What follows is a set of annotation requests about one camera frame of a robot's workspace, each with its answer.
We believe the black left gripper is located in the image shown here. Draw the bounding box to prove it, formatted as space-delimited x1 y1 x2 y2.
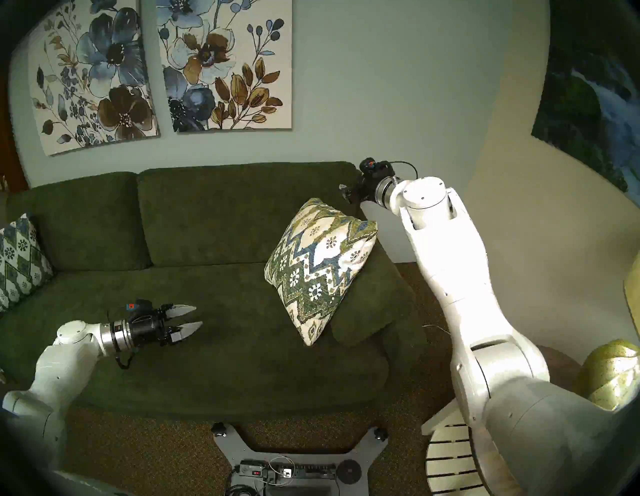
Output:
128 303 204 349

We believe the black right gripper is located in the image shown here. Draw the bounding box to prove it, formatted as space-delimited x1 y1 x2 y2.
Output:
338 170 396 206

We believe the green white patterned throw pillow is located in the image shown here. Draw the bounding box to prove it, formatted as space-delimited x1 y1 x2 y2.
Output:
264 197 379 347

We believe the dark green fabric sofa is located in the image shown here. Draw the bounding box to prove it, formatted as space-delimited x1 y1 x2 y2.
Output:
0 161 427 423

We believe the blue white patterned throw pillow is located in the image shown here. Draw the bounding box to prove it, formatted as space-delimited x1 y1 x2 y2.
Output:
0 212 55 312

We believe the brown leaves flower canvas painting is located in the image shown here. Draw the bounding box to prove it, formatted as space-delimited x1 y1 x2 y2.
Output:
156 0 293 134

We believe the black power strip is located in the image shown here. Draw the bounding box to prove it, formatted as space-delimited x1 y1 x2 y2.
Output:
239 460 337 484

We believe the blue flower canvas painting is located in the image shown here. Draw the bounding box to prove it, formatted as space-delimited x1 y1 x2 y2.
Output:
27 0 161 157

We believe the round wooden side table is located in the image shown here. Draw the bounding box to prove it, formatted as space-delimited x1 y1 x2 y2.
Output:
537 345 584 393

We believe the white slatted stool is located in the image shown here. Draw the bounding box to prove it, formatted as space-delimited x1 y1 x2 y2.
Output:
421 397 489 496

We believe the pale yellow lampshade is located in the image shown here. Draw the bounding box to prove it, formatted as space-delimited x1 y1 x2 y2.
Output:
623 250 640 341

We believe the yellow-green speckled lamp base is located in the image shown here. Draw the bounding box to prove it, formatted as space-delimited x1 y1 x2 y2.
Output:
575 339 640 412

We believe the thin right wrist cable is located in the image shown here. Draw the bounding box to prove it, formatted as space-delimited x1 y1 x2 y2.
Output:
387 160 419 181

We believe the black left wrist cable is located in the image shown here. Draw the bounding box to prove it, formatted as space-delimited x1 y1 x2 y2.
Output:
107 310 137 370

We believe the white coiled cable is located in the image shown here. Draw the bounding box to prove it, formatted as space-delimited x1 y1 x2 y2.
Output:
265 455 297 487

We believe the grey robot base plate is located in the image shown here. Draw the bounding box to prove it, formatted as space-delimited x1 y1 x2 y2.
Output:
211 422 390 496

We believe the dark wooden door frame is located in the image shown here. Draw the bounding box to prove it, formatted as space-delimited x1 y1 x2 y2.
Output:
0 90 29 193

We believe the waterfall landscape wall poster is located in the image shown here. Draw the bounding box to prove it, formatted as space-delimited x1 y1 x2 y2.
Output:
531 0 640 208

